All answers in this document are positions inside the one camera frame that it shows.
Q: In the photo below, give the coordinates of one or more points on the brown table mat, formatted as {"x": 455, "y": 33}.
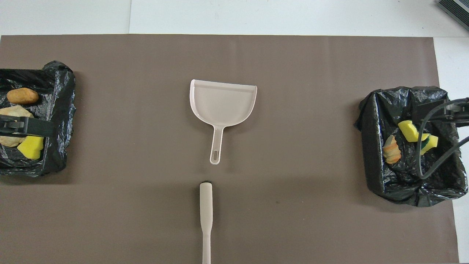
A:
{"x": 234, "y": 58}

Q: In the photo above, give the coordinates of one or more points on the orange striped bread piece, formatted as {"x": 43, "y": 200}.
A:
{"x": 392, "y": 150}

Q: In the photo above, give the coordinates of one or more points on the pale green crusty piece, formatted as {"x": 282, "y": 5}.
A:
{"x": 14, "y": 111}

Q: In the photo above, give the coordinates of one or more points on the blocky yellow sponge piece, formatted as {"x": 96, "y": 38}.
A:
{"x": 31, "y": 147}

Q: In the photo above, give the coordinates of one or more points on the wedge yellow sponge piece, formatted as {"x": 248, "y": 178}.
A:
{"x": 432, "y": 143}

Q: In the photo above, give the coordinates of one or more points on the brown fried nugget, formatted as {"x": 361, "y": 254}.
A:
{"x": 22, "y": 96}

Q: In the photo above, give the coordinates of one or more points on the notched yellow sponge piece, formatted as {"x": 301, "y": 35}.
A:
{"x": 408, "y": 131}

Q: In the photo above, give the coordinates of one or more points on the pale beige bread piece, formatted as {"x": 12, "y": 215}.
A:
{"x": 9, "y": 140}

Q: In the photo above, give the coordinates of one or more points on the beige plastic dustpan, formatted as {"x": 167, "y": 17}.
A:
{"x": 221, "y": 104}

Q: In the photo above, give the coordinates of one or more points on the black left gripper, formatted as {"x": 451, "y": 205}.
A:
{"x": 27, "y": 125}

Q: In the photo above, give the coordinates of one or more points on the dark grey ribbed device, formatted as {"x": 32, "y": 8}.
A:
{"x": 456, "y": 9}

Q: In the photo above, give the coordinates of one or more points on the beige hand brush black bristles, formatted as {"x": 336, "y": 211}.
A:
{"x": 206, "y": 205}

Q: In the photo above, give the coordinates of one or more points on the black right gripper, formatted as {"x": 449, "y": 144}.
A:
{"x": 445, "y": 112}

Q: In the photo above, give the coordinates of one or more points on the black bag lined bin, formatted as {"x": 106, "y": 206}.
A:
{"x": 58, "y": 102}
{"x": 377, "y": 176}

